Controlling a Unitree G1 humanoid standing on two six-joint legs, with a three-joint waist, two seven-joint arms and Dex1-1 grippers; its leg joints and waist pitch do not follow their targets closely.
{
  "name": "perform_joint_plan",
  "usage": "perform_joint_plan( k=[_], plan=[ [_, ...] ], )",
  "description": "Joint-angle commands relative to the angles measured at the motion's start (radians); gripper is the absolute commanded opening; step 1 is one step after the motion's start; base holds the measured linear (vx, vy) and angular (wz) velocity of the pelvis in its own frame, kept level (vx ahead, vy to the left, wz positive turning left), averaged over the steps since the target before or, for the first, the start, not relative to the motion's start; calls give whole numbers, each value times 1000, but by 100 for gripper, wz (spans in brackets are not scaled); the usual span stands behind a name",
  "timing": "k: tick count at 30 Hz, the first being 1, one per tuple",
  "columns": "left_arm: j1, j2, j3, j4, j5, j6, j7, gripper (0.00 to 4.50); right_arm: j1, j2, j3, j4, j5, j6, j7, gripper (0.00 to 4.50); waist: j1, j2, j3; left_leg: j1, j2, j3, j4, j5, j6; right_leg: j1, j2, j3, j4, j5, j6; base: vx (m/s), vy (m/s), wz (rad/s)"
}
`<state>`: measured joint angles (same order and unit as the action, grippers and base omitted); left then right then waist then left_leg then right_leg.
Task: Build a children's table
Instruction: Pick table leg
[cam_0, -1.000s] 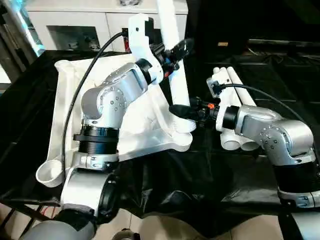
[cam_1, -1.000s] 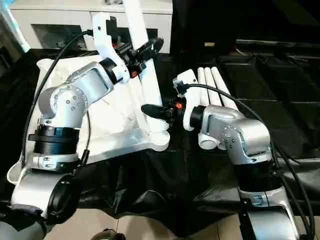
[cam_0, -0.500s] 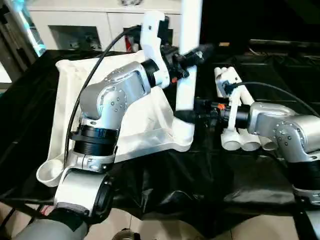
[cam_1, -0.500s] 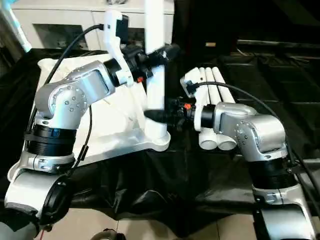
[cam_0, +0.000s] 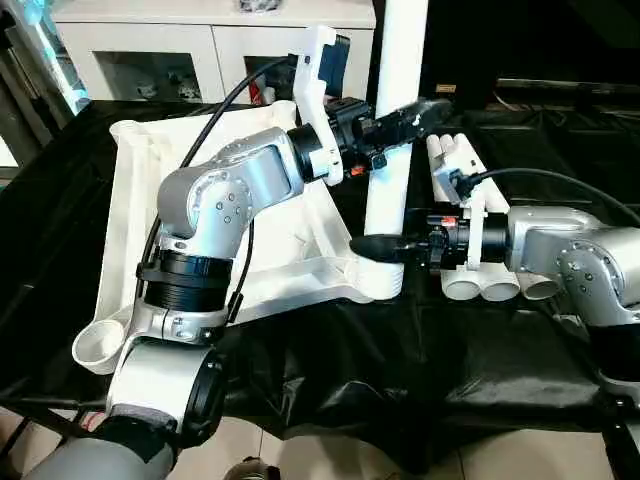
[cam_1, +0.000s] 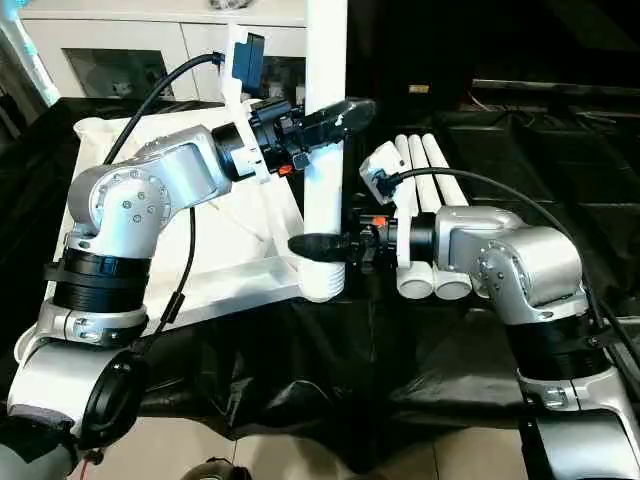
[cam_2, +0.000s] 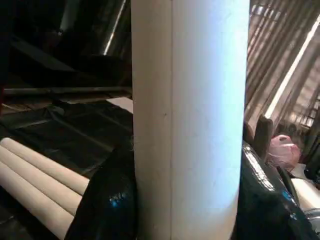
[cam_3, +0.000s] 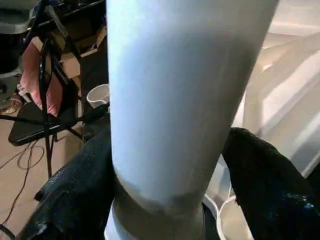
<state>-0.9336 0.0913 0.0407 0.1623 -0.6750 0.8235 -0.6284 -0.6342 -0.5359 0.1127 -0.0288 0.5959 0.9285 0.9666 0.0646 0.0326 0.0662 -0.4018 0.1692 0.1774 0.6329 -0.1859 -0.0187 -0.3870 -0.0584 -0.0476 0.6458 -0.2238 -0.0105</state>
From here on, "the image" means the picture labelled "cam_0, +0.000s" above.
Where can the white plastic table leg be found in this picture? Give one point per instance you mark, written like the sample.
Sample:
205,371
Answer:
438,160
400,60
472,160
455,158

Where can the white plastic table top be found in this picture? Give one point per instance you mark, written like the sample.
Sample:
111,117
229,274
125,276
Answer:
140,200

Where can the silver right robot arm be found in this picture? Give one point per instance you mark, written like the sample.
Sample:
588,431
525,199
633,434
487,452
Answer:
570,260

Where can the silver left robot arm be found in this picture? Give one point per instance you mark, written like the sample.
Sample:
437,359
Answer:
220,200

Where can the small yellow label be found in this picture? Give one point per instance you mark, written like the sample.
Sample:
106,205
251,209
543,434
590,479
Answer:
445,88

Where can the black low cabinet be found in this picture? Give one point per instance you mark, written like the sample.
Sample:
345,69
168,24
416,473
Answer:
530,45

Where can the black table mat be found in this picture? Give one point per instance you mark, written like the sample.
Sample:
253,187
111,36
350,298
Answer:
450,370

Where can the clear crystal trophy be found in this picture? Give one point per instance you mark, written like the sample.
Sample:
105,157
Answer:
262,4

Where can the white glass-door cabinet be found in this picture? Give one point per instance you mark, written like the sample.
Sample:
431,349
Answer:
200,45

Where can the blue lit glass case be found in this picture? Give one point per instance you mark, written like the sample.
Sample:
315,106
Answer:
50,55

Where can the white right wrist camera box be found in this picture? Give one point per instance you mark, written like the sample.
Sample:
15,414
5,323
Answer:
475,200

